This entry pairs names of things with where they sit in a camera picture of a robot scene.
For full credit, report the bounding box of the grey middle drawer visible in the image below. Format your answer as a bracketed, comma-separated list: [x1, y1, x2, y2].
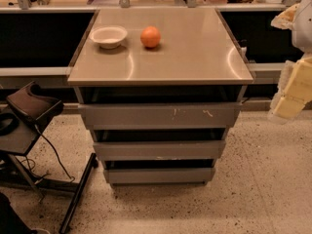
[94, 129, 225, 161]

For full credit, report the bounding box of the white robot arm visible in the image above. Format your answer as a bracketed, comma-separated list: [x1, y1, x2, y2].
[268, 0, 312, 124]

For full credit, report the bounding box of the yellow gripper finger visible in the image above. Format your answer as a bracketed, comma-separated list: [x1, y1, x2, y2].
[271, 4, 299, 29]
[284, 57, 312, 109]

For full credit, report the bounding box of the dark headset device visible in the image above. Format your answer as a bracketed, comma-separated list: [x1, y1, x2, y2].
[6, 82, 63, 126]

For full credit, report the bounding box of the grey bottom drawer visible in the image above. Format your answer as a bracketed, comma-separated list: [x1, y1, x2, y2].
[103, 159, 215, 184]

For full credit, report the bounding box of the grey top drawer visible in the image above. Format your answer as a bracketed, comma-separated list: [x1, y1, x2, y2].
[79, 85, 242, 130]

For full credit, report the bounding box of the black side stand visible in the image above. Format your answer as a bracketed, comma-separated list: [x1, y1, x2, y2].
[0, 117, 98, 234]

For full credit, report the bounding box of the white bowl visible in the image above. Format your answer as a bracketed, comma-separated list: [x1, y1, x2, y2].
[89, 26, 128, 50]

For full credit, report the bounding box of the grey drawer cabinet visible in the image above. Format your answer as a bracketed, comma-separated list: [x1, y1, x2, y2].
[66, 7, 255, 189]

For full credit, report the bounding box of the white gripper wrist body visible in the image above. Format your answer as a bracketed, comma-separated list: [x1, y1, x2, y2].
[268, 60, 302, 125]

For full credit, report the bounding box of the grey drawer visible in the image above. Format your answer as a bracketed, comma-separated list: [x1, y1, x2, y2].
[79, 85, 242, 130]
[103, 159, 215, 184]
[94, 129, 225, 161]

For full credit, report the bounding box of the orange fruit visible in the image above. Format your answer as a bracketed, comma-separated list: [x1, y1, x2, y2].
[140, 26, 161, 48]

